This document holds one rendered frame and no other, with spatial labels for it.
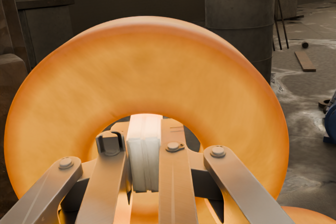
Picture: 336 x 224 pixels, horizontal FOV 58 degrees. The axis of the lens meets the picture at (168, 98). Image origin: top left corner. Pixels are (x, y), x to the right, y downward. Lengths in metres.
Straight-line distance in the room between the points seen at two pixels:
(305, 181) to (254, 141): 1.51
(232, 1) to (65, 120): 2.38
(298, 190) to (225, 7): 1.51
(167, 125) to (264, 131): 0.05
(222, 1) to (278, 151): 2.39
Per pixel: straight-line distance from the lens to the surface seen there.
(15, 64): 0.37
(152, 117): 0.15
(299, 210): 0.24
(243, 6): 2.51
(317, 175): 1.73
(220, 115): 0.15
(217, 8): 2.57
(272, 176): 0.18
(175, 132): 0.15
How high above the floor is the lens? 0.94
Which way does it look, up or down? 20 degrees down
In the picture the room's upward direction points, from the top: 4 degrees counter-clockwise
